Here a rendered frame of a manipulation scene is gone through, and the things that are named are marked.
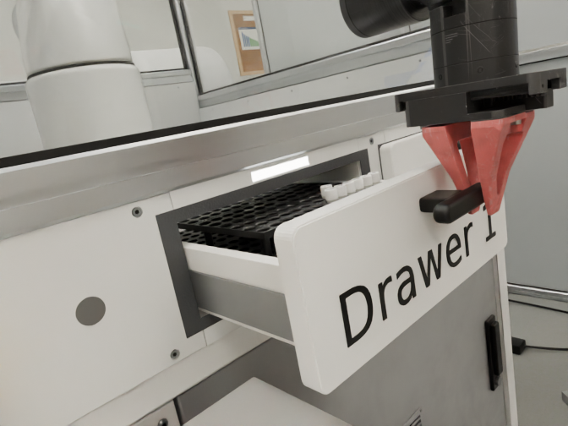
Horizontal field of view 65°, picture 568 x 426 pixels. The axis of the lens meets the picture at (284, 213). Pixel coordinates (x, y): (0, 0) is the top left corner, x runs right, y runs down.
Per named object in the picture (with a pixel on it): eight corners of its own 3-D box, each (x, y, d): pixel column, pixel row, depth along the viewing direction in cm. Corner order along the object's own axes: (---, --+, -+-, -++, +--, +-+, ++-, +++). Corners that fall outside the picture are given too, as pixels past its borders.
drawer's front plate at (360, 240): (508, 245, 46) (499, 139, 43) (323, 400, 27) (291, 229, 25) (490, 243, 47) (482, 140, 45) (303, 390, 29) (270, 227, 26)
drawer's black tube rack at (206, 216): (393, 238, 49) (385, 181, 48) (278, 304, 38) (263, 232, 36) (264, 226, 65) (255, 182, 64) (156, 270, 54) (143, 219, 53)
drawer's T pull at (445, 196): (494, 197, 35) (494, 180, 34) (449, 226, 30) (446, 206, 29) (450, 197, 37) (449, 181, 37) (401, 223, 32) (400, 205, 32)
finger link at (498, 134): (452, 200, 40) (444, 94, 38) (540, 204, 35) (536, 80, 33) (412, 221, 36) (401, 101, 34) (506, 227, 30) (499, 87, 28)
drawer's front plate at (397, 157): (493, 177, 76) (488, 112, 74) (401, 228, 58) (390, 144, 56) (483, 177, 78) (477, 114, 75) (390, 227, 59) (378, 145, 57)
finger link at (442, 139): (465, 201, 39) (458, 92, 37) (558, 204, 34) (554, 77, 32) (426, 222, 35) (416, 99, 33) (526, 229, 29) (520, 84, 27)
